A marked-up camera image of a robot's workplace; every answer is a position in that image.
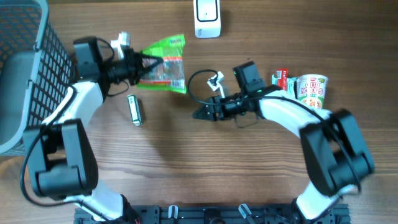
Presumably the bright green snack bag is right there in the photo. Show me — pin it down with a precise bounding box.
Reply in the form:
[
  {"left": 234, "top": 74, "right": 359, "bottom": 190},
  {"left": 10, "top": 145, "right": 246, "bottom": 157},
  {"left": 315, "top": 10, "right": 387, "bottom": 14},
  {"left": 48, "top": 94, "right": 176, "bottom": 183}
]
[{"left": 137, "top": 34, "right": 187, "bottom": 94}]

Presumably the green carton with barcode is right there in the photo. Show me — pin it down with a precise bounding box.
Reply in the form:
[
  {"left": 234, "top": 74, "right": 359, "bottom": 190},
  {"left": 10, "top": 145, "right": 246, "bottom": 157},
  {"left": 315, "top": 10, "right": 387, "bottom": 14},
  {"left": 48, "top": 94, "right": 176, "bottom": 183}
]
[{"left": 127, "top": 95, "right": 142, "bottom": 126}]

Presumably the red and white sachet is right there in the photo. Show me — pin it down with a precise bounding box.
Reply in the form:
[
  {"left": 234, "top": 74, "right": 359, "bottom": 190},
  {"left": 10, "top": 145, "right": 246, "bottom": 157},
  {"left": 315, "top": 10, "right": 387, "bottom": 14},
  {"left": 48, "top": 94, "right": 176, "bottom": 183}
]
[{"left": 276, "top": 68, "right": 289, "bottom": 90}]

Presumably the light green snack packet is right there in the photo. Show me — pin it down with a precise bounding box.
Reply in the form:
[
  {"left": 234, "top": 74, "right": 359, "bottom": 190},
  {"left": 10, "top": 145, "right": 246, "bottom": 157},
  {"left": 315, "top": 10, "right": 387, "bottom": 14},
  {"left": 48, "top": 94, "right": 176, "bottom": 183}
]
[{"left": 271, "top": 75, "right": 297, "bottom": 98}]

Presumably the cup noodles cup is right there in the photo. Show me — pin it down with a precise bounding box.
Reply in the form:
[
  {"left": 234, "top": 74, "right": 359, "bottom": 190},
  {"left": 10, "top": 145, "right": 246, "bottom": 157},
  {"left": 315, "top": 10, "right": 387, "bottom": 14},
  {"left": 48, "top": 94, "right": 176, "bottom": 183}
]
[{"left": 296, "top": 74, "right": 328, "bottom": 109}]

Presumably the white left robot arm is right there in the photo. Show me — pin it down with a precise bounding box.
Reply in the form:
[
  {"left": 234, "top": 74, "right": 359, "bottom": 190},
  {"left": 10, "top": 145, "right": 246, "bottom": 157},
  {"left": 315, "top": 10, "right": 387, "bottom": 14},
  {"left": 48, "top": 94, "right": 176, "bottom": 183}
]
[{"left": 20, "top": 36, "right": 163, "bottom": 223}]

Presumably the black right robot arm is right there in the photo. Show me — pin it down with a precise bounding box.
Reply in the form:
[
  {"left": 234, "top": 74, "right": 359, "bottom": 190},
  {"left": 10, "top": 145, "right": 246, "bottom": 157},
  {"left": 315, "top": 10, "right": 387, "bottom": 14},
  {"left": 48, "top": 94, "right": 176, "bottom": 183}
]
[{"left": 193, "top": 61, "right": 375, "bottom": 223}]

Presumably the white barcode scanner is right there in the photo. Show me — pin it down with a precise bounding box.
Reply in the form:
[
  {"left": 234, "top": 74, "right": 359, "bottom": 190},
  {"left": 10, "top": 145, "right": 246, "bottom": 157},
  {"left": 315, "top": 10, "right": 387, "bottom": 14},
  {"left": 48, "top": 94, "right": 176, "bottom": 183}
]
[{"left": 193, "top": 0, "right": 221, "bottom": 39}]

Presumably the grey plastic lattice basket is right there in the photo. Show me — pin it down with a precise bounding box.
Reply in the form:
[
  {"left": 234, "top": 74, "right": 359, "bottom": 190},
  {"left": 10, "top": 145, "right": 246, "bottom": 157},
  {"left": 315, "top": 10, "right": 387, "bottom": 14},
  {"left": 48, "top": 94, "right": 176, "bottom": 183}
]
[{"left": 1, "top": 0, "right": 73, "bottom": 156}]

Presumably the black right camera cable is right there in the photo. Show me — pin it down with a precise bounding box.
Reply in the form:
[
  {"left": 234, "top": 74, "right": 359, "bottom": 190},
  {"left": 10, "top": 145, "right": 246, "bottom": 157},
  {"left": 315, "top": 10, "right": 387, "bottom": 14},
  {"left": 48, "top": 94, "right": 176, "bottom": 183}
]
[{"left": 187, "top": 68, "right": 362, "bottom": 218}]

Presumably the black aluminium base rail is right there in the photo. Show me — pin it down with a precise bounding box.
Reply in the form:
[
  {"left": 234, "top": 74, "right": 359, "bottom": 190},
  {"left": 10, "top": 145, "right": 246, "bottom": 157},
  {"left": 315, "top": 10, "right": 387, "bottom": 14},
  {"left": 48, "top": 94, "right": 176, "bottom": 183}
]
[{"left": 73, "top": 203, "right": 351, "bottom": 224}]

